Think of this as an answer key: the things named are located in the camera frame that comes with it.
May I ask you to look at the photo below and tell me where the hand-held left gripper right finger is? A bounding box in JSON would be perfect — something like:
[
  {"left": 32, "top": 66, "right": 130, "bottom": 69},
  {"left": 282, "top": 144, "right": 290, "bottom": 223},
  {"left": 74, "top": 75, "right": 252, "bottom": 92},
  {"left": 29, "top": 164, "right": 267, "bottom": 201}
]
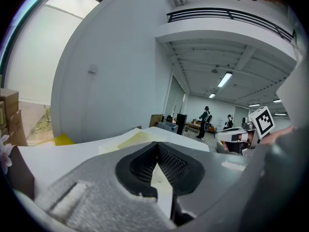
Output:
[{"left": 157, "top": 127, "right": 307, "bottom": 232}]

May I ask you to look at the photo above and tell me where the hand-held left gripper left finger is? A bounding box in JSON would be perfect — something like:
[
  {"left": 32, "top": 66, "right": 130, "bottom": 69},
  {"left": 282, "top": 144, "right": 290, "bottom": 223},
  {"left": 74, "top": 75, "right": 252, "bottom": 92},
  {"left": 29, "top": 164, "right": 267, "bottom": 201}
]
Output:
[{"left": 33, "top": 141, "right": 177, "bottom": 232}]

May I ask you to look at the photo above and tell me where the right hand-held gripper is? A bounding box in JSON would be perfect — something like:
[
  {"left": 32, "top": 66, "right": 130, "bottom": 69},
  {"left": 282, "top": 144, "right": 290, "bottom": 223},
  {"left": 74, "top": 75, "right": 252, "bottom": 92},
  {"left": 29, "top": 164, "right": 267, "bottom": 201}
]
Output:
[{"left": 214, "top": 106, "right": 276, "bottom": 157}]

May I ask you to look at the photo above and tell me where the person's right forearm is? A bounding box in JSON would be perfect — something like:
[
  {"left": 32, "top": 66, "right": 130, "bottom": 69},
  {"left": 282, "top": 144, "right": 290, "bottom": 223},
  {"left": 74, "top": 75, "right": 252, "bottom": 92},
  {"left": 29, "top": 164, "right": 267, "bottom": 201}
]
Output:
[{"left": 262, "top": 126, "right": 296, "bottom": 146}]

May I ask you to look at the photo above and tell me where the blue plastic-wrapped bin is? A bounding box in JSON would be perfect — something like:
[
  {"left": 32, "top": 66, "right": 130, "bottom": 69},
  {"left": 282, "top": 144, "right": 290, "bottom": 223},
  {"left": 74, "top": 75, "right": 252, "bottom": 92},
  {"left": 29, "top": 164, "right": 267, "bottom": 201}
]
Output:
[{"left": 155, "top": 121, "right": 179, "bottom": 135}]

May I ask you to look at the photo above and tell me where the yellow board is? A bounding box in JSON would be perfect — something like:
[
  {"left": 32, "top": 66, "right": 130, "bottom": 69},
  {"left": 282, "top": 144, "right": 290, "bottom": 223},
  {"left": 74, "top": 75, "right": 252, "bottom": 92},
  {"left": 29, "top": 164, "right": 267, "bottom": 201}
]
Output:
[{"left": 53, "top": 133, "right": 75, "bottom": 146}]

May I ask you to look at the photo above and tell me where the wooden board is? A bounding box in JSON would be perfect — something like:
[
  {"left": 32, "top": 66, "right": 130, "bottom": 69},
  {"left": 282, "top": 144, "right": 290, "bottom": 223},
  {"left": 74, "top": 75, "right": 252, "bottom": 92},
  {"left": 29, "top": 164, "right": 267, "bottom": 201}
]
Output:
[{"left": 149, "top": 114, "right": 165, "bottom": 128}]

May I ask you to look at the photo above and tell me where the brown tissue box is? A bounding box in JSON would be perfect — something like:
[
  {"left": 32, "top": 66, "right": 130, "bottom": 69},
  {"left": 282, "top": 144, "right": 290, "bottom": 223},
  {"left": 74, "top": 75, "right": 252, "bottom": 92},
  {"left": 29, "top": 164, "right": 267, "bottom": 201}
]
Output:
[{"left": 7, "top": 145, "right": 36, "bottom": 200}]

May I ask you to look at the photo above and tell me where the person's white shirt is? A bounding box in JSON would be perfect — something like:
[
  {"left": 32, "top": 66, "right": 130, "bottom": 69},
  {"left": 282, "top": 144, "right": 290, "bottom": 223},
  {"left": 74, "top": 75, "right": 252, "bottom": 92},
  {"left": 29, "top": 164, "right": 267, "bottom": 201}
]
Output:
[{"left": 275, "top": 3, "right": 309, "bottom": 130}]

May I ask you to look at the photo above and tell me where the white tissue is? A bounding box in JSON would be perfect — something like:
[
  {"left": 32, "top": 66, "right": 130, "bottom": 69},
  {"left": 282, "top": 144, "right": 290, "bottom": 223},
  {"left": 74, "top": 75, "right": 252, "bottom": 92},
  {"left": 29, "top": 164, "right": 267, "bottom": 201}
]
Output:
[{"left": 0, "top": 129, "right": 14, "bottom": 175}]

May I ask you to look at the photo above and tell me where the brown cardboard box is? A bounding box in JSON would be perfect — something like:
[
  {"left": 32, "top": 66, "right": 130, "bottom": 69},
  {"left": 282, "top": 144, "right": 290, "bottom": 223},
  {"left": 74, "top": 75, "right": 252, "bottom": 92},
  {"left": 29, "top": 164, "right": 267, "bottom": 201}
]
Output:
[
  {"left": 0, "top": 88, "right": 20, "bottom": 117},
  {"left": 4, "top": 109, "right": 28, "bottom": 147}
]

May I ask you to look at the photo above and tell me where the black balcony railing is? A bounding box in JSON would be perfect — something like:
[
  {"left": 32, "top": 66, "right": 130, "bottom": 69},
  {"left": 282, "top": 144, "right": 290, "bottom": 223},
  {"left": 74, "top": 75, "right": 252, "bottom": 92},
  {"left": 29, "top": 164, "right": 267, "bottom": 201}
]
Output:
[{"left": 166, "top": 7, "right": 295, "bottom": 43}]

